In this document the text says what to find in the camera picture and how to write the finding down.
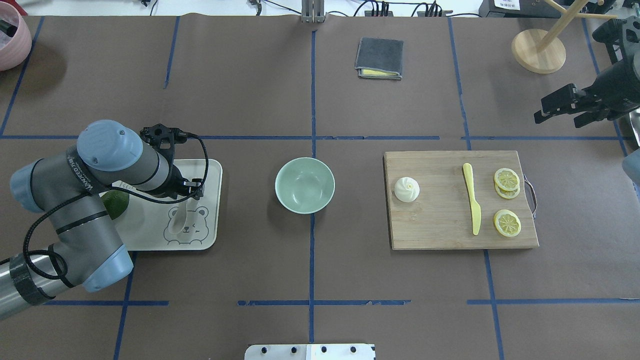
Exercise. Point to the upper lemon slice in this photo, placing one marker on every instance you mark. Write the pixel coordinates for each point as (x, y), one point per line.
(507, 180)

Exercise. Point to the beige bear serving tray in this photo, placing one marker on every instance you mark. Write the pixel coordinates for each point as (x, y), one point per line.
(144, 225)

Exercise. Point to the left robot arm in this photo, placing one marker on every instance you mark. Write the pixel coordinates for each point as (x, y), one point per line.
(74, 242)

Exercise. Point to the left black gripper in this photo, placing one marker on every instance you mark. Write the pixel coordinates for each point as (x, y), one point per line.
(176, 184)

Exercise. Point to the white ceramic spoon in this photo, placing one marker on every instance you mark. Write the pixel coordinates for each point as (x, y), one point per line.
(181, 220)

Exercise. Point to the white steamed bun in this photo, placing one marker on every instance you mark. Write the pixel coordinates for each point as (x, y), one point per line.
(407, 189)

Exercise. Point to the pink bowl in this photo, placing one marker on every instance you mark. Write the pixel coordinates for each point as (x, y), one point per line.
(14, 50)

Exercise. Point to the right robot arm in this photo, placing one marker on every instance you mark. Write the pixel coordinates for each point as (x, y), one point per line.
(615, 91)

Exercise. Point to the grey folded cloth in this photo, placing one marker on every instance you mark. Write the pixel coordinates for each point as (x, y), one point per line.
(379, 58)

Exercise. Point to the green avocado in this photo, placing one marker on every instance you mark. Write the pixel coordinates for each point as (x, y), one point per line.
(115, 202)

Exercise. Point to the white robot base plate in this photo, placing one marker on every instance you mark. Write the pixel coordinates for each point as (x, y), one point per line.
(312, 351)

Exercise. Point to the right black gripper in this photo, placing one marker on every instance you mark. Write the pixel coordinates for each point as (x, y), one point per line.
(611, 84)

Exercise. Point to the light green bowl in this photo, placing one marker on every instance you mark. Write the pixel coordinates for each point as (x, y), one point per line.
(304, 185)

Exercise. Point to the lower lemon slice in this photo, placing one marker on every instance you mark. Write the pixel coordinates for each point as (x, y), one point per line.
(507, 223)

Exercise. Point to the lemon slice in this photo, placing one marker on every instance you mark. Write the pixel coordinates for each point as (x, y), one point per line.
(507, 223)
(507, 194)
(507, 180)

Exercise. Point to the middle lemon slice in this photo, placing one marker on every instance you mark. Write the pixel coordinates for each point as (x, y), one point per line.
(507, 194)

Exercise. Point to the wooden mug tree stand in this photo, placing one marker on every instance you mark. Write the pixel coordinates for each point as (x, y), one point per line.
(540, 51)

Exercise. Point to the yellow plastic knife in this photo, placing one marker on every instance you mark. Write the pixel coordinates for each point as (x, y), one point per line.
(475, 208)

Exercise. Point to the wooden cutting board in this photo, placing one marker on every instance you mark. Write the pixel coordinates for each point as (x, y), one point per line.
(440, 218)

